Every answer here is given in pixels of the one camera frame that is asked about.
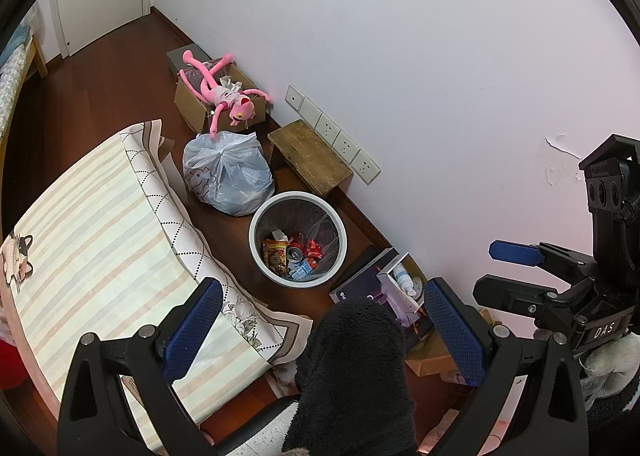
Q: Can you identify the person's black fleece pant leg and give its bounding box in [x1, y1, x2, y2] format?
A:
[281, 299, 418, 456]

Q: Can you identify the pink panther plush toy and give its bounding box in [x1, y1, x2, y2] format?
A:
[181, 50, 275, 139]

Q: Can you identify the translucent tied plastic bag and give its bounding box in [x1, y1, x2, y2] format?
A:
[182, 131, 276, 217]

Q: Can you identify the white and blue bottle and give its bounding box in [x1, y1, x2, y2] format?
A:
[392, 266, 416, 294]

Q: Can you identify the grey white cloth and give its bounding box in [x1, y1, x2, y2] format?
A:
[580, 336, 640, 397]

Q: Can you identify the white box with bottles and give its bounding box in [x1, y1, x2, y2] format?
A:
[376, 252, 426, 317]

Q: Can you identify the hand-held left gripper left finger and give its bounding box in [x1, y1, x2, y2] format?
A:
[56, 277, 226, 456]

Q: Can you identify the brown cardboard box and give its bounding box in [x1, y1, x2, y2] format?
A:
[174, 59, 268, 134]

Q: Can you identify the small wooden stool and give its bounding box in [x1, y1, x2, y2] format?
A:
[267, 119, 353, 197]

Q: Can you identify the red cloth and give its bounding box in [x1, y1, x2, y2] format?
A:
[0, 339, 26, 389]

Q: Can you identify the purple book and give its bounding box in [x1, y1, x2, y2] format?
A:
[329, 256, 418, 332]

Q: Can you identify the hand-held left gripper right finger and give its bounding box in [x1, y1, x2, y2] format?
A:
[424, 277, 591, 456]

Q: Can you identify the striped blanket with cat print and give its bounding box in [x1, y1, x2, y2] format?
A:
[0, 133, 273, 442]

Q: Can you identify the brown noodle packet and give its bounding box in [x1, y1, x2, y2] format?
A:
[261, 239, 291, 277]

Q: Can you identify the white round trash bin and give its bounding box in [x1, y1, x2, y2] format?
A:
[248, 191, 347, 289]

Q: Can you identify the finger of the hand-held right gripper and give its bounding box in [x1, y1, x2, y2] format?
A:
[472, 273, 596, 333]
[488, 239, 601, 283]

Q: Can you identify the grey shoebox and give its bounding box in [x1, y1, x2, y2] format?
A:
[166, 43, 201, 77]

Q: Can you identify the wooden framed bed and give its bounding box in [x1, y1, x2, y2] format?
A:
[0, 24, 48, 137]

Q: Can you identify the flat cardboard piece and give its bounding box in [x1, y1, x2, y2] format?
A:
[405, 331, 476, 384]

